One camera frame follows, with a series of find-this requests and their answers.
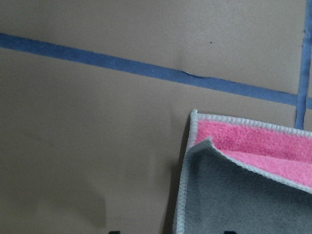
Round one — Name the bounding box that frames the pink towel with white edge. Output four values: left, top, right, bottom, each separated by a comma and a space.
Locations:
173, 110, 312, 234

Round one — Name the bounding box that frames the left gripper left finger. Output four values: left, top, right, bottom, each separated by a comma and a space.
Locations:
108, 230, 121, 234

